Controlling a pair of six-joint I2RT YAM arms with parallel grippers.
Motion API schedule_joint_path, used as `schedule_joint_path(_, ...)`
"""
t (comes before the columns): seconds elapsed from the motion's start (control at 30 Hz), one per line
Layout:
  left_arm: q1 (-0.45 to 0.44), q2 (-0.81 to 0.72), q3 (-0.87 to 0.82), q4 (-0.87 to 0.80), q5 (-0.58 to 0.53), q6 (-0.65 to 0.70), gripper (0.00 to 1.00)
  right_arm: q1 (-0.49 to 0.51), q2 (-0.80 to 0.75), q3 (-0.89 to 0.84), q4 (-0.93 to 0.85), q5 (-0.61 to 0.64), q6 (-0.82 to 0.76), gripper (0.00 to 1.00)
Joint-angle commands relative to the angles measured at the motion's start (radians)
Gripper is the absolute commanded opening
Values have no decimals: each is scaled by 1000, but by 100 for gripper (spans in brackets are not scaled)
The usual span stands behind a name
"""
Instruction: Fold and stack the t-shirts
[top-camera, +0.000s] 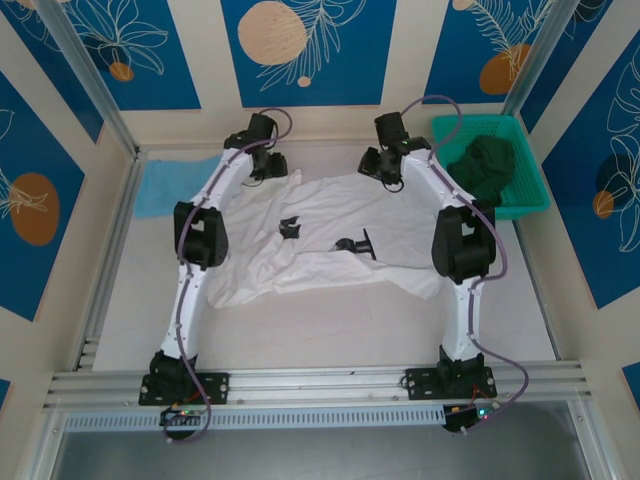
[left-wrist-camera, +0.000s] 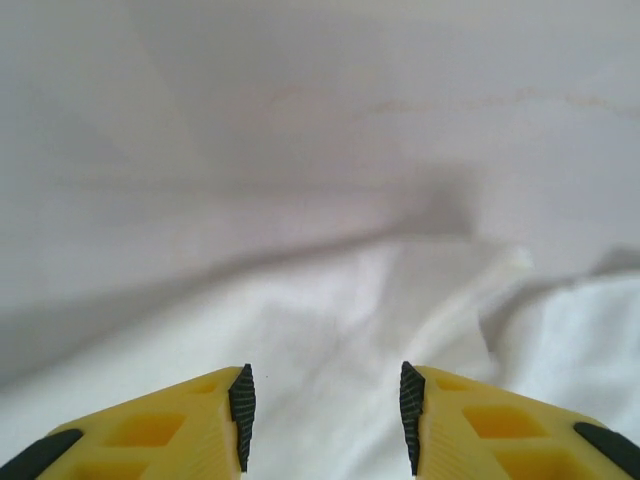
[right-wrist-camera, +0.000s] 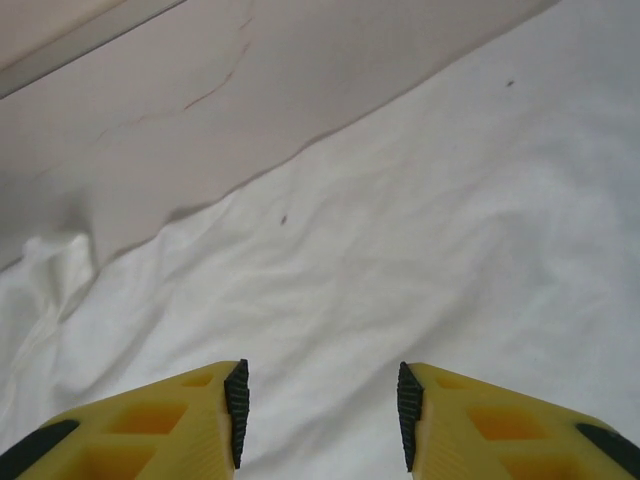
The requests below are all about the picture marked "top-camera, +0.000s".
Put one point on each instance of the dark green t-shirt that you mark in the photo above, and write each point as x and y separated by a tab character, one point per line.
485	165

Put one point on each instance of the blue floral wall panel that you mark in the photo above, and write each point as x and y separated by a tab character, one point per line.
450	60
165	60
565	75
590	225
30	250
350	50
60	95

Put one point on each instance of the aluminium frame post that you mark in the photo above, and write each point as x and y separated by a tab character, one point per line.
90	75
535	55

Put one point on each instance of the white t-shirt robot print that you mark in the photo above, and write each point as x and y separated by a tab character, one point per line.
340	210

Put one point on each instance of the aluminium side rail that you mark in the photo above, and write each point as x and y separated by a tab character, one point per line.
546	310
120	210

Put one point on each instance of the aluminium mounting rail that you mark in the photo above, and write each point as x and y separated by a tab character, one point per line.
310	385

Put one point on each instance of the folded light blue t-shirt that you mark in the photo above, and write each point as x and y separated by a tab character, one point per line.
165	190

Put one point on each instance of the black base plate right arm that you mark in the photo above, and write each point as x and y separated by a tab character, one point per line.
420	382

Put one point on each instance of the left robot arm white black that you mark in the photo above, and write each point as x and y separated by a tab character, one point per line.
187	310

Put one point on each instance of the teal plastic basket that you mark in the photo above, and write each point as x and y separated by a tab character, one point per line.
530	165

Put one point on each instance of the black base plate left arm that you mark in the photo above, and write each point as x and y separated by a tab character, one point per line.
220	387

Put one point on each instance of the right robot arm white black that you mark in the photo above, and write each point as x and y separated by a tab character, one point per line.
462	320

